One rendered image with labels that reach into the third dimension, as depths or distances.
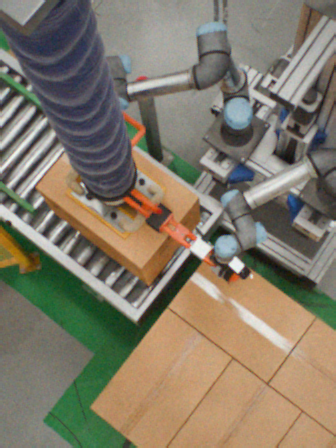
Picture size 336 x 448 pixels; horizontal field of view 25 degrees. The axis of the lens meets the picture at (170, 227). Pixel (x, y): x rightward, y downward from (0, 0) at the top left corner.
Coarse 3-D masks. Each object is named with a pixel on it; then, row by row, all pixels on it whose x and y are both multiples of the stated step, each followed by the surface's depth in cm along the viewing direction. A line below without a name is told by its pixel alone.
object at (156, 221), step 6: (156, 204) 315; (162, 204) 315; (168, 210) 315; (150, 216) 315; (156, 216) 315; (162, 216) 315; (168, 216) 315; (150, 222) 314; (156, 222) 314; (162, 222) 314; (168, 222) 316; (156, 228) 313; (162, 228) 313
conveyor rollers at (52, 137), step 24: (0, 96) 407; (0, 120) 403; (24, 120) 403; (48, 120) 403; (0, 144) 400; (24, 144) 399; (48, 144) 399; (0, 168) 396; (24, 168) 396; (48, 168) 395; (0, 192) 393; (24, 192) 392; (24, 216) 389; (48, 216) 388; (48, 240) 386; (72, 240) 385; (96, 264) 381; (120, 264) 380; (168, 264) 379; (144, 288) 378
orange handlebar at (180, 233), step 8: (128, 120) 327; (144, 128) 326; (136, 136) 325; (136, 192) 319; (128, 200) 318; (144, 200) 318; (136, 208) 317; (176, 224) 314; (168, 232) 314; (176, 232) 313; (184, 232) 313; (176, 240) 314; (184, 240) 313; (192, 240) 314; (232, 280) 308
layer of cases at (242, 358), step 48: (192, 288) 376; (240, 288) 375; (192, 336) 370; (240, 336) 369; (288, 336) 368; (144, 384) 365; (192, 384) 364; (240, 384) 363; (288, 384) 362; (144, 432) 360; (192, 432) 359; (240, 432) 358; (288, 432) 357
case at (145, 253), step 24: (144, 168) 336; (48, 192) 335; (168, 192) 333; (192, 192) 332; (72, 216) 334; (192, 216) 345; (96, 240) 350; (120, 240) 328; (144, 240) 328; (168, 240) 334; (144, 264) 325
